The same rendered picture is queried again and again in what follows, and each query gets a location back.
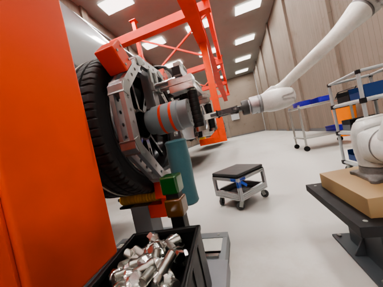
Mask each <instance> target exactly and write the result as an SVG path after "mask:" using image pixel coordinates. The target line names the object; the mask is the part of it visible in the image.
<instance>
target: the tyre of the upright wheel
mask: <svg viewBox="0 0 383 287"><path fill-rule="evenodd" d="M75 71H76V75H77V78H78V83H79V88H80V93H81V96H82V100H83V105H84V110H85V115H86V118H87V122H88V127H89V132H90V135H91V140H92V144H93V149H94V152H95V157H96V162H97V166H98V169H99V174H100V179H101V184H102V186H103V187H104V188H106V189H107V190H109V191H111V192H113V193H116V194H119V195H123V196H119V195H115V194H112V193H110V192H108V191H106V190H105V189H103V191H104V196H105V198H107V199H111V198H119V197H124V196H132V195H140V194H147V193H151V192H154V183H153V182H152V181H150V180H149V178H148V177H147V176H146V175H145V174H143V173H141V172H139V171H138V170H137V169H135V168H134V167H133V166H132V165H131V163H130V162H129V161H128V160H127V158H126V157H125V155H124V154H123V153H122V152H121V149H120V147H119V144H118V142H117V140H116V137H115V135H114V132H113V129H112V125H111V121H110V117H109V109H108V91H107V86H108V83H109V82H111V80H112V79H113V77H114V76H110V75H109V73H108V72H107V71H106V69H105V68H104V67H103V65H102V64H101V63H100V61H99V60H98V58H96V59H93V60H90V61H88V62H86V63H84V64H82V65H80V66H79V67H78V68H77V69H76V70H75Z"/></svg>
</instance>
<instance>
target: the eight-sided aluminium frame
mask: <svg viewBox="0 0 383 287"><path fill-rule="evenodd" d="M130 60H131V62H132V64H131V65H130V67H129V69H128V70H127V71H125V72H123V73H120V74H118V75H114V77H113V79H112V80H111V82H109V83H108V86H107V91H108V97H109V100H110V103H111V108H112V113H113V118H114V121H115V125H116V130H117V135H118V138H119V146H120V148H121V152H122V153H123V154H124V155H125V157H128V158H129V159H130V160H131V161H132V162H133V163H134V164H135V165H136V166H137V167H138V168H139V169H140V170H141V171H142V172H143V173H144V174H145V175H146V176H147V177H148V178H149V180H150V181H152V182H153V183H155V182H159V179H160V178H161V177H163V176H164V175H166V174H171V171H170V167H169V165H167V166H165V167H163V168H162V167H161V166H160V164H159V163H158V162H157V161H156V160H155V158H154V157H153V156H152V155H151V153H150V152H149V151H148V150H147V149H146V147H145V146H144V145H143V144H142V142H141V139H140V134H139V130H138V126H137V121H136V116H135V112H134V108H133V103H132V98H131V94H130V88H131V86H132V83H133V81H134V79H135V77H136V75H137V74H138V75H140V74H141V72H142V71H145V72H147V70H148V69H150V70H151V71H152V74H153V73H156V74H157V78H158V82H161V81H164V79H163V75H162V74H161V72H160V71H159V70H158V69H155V68H154V67H153V66H152V65H150V64H149V63H147V62H146V61H145V60H144V59H142V57H139V56H138V55H135V56H133V57H131V58H130ZM164 93H165V94H166V96H167V94H169V93H170V92H169V90H168V91H164ZM164 93H163V94H161V95H158V96H159V97H160V99H161V101H162V103H163V104H164V103H168V101H167V99H166V97H165V95H164ZM167 98H168V96H167ZM168 100H169V102H171V101H174V99H173V98H171V99H169V98H168ZM177 132H178V134H176V132H172V133H171V134H172V140H176V139H180V138H183V137H184V135H183V133H182V131H181V130H180V131H177Z"/></svg>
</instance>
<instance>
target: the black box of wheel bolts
mask: <svg viewBox="0 0 383 287"><path fill-rule="evenodd" d="M87 287H212V282H211V277H210V272H209V267H208V264H207V259H206V254H205V249H204V246H203V241H202V236H201V226H200V225H191V226H186V227H178V228H170V229H162V230H156V231H149V232H140V233H134V234H133V235H132V236H131V237H130V238H129V239H128V240H127V242H126V243H125V244H124V245H123V246H122V247H121V248H120V249H119V251H118V252H117V253H116V254H115V255H114V256H113V257H112V259H111V260H110V261H109V262H108V264H107V265H106V266H105V267H104V268H103V269H102V270H101V272H100V273H99V274H98V275H97V276H96V277H95V278H94V280H93V281H92V282H91V283H90V284H89V285H88V286H87Z"/></svg>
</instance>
